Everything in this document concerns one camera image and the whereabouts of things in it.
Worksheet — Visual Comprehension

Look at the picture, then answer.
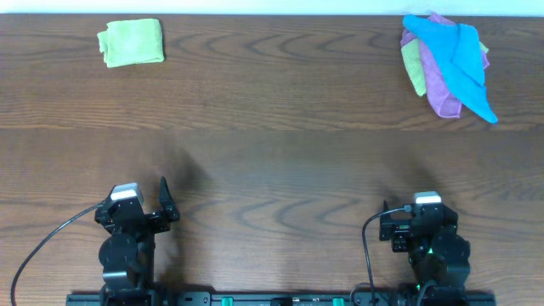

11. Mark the blue microfiber cloth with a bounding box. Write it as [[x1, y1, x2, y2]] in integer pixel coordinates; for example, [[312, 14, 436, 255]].
[[402, 14, 499, 125]]

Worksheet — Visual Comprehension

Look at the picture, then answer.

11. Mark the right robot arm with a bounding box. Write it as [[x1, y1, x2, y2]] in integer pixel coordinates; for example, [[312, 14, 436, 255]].
[[379, 203, 470, 290]]

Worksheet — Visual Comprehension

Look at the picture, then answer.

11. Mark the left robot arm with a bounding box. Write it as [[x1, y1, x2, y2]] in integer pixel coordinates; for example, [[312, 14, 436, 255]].
[[94, 177, 180, 292]]

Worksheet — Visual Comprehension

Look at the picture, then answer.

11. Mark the purple microfiber cloth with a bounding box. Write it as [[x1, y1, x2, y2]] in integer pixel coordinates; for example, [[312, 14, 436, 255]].
[[399, 12, 490, 120]]

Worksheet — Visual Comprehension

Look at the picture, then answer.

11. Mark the folded light green cloth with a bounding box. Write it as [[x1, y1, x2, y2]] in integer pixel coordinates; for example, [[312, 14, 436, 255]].
[[97, 19, 165, 68]]

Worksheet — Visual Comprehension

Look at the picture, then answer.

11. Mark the light green cloth under pile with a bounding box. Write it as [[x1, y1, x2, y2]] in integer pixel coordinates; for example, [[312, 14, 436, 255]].
[[400, 38, 427, 97]]

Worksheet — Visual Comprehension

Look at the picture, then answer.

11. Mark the right black cable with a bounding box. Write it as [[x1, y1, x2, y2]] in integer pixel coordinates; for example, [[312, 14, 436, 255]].
[[348, 204, 414, 306]]

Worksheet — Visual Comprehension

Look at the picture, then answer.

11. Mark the black cable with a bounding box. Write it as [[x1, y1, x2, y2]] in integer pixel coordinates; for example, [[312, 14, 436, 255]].
[[348, 204, 414, 306], [9, 202, 105, 306]]

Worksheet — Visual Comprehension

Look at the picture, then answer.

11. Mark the left black cable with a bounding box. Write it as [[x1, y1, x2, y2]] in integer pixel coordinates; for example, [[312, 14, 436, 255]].
[[9, 202, 105, 306]]

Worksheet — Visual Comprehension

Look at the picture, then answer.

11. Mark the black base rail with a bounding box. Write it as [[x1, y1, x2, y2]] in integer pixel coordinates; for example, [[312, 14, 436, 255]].
[[65, 290, 497, 306]]

